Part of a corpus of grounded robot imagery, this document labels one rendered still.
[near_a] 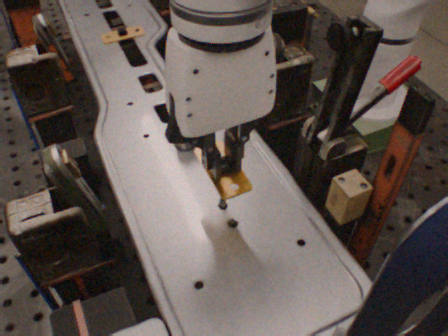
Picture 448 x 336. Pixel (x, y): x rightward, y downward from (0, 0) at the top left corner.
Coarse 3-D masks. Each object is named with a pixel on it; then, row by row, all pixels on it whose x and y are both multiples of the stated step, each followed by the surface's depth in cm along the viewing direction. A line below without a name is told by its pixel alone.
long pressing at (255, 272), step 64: (64, 0) 94; (128, 0) 94; (128, 64) 76; (128, 128) 64; (128, 192) 56; (192, 192) 56; (256, 192) 56; (192, 256) 49; (256, 256) 49; (320, 256) 49; (192, 320) 44; (256, 320) 44; (320, 320) 44
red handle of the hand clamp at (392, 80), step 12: (408, 60) 51; (420, 60) 51; (396, 72) 51; (408, 72) 51; (384, 84) 51; (396, 84) 51; (372, 96) 52; (384, 96) 52; (360, 108) 52; (324, 132) 53
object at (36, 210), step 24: (48, 192) 50; (24, 216) 47; (48, 216) 47; (72, 216) 48; (24, 240) 48; (48, 240) 49; (72, 240) 51; (96, 240) 56; (24, 264) 51; (48, 264) 52; (72, 264) 54; (96, 264) 56; (48, 288) 60; (72, 288) 59; (96, 288) 61
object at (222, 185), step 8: (216, 144) 51; (200, 152) 51; (224, 152) 51; (200, 160) 50; (224, 160) 49; (224, 168) 48; (208, 176) 48; (224, 176) 48; (232, 176) 48; (240, 176) 48; (216, 184) 47; (224, 184) 47; (240, 184) 47; (248, 184) 47; (224, 192) 46; (232, 192) 46; (240, 192) 46
